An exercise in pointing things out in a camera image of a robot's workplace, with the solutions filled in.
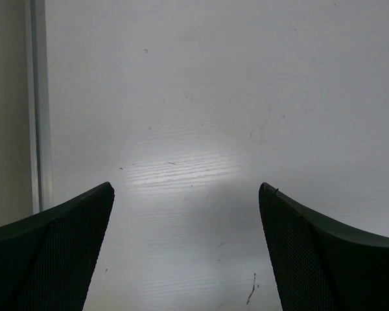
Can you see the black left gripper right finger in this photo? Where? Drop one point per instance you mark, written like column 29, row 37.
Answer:
column 320, row 263

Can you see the aluminium table edge rail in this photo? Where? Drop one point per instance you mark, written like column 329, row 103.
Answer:
column 39, row 109

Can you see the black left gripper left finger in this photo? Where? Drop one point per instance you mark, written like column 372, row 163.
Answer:
column 47, row 260

